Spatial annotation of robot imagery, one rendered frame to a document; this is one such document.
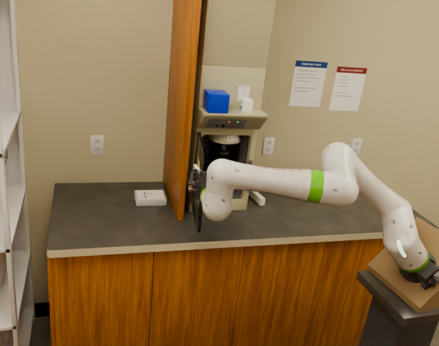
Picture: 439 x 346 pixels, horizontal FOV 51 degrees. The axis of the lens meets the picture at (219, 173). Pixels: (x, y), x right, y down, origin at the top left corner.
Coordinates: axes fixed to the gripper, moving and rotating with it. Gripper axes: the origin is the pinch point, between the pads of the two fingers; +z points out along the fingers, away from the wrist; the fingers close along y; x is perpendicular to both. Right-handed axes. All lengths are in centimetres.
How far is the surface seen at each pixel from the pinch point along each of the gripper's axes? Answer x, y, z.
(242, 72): -38, -26, 30
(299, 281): 67, -63, 3
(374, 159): 25, -144, 73
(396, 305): 37, -73, -55
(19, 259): 81, 83, 62
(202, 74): -35.7, -6.7, 30.5
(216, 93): -29.1, -11.5, 20.8
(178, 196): 23.8, 1.9, 22.7
